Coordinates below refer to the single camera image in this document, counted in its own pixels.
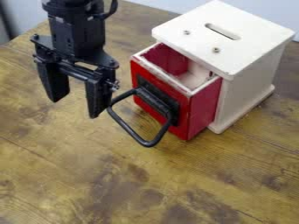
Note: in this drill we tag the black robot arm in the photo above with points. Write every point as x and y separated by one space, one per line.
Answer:
69 7

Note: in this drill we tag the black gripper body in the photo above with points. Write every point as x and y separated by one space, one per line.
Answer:
77 41

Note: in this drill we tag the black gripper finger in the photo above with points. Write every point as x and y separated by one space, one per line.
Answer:
101 86
54 80

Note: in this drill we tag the red drawer with black handle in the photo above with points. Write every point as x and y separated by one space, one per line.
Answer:
176 90

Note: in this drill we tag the white wooden box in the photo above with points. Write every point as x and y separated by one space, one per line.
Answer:
240 46

